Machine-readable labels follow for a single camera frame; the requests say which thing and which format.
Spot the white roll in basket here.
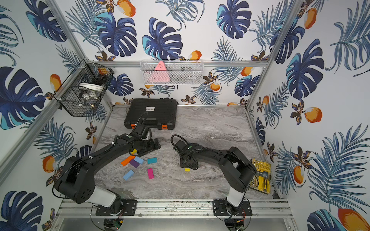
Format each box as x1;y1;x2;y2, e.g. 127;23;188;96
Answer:
79;83;104;92

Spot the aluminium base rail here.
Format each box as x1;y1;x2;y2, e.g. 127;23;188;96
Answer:
56;199;293;218

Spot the yellow screwdriver bit set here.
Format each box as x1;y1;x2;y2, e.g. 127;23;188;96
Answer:
250;158;271;194

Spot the magenta block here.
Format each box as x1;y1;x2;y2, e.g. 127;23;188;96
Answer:
147;168;155;180

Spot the black wire basket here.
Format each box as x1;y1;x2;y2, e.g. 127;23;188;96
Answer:
53;60;114;117

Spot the light blue square block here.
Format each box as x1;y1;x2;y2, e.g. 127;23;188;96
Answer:
134;157;144;164

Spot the pink triangle item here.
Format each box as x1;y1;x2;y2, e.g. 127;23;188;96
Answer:
149;61;171;83

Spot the orange block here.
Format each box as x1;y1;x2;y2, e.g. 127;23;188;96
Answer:
121;155;135;166

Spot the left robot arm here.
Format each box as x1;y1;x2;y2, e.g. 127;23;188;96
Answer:
54;134;161;210

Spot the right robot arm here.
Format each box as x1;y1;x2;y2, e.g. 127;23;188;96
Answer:
174;141;257;208

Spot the teal block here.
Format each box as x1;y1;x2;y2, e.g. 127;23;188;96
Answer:
147;157;158;164

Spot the black plastic tool case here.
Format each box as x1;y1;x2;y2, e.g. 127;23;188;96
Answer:
124;98;178;130

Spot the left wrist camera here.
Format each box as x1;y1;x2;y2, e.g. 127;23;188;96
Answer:
130;124;149;139

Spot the dark purple block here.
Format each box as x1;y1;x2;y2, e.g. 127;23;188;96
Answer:
129;159;140;168

